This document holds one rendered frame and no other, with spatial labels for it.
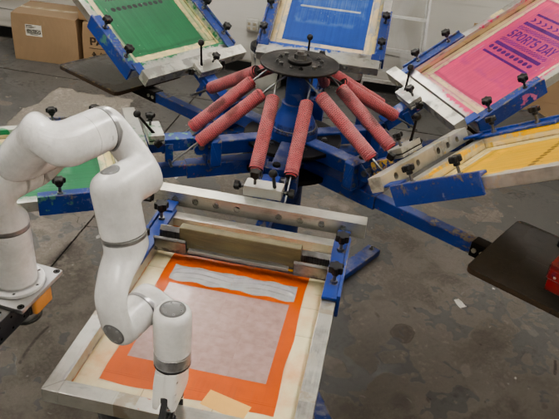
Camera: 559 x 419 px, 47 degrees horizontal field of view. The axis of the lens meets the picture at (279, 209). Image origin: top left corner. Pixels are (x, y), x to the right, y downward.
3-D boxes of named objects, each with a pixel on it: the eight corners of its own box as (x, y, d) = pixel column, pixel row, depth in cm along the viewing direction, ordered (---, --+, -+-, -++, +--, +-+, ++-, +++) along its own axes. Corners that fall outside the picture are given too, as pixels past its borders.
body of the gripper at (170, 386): (163, 336, 134) (163, 375, 140) (145, 370, 126) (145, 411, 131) (198, 342, 133) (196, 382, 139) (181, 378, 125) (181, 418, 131)
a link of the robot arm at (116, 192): (33, 124, 113) (96, 99, 125) (61, 230, 123) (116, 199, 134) (99, 134, 105) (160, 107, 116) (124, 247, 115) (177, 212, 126)
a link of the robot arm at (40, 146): (18, 93, 108) (101, 65, 122) (-52, 184, 132) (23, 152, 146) (68, 165, 109) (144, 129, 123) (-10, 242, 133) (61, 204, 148)
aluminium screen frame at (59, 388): (304, 459, 134) (307, 446, 132) (42, 401, 141) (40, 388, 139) (345, 251, 201) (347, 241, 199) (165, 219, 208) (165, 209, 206)
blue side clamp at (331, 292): (337, 317, 176) (340, 297, 172) (319, 313, 176) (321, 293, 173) (348, 256, 201) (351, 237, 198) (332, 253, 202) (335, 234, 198)
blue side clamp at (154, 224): (141, 279, 183) (140, 259, 179) (125, 276, 183) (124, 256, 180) (176, 224, 208) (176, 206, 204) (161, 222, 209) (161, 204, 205)
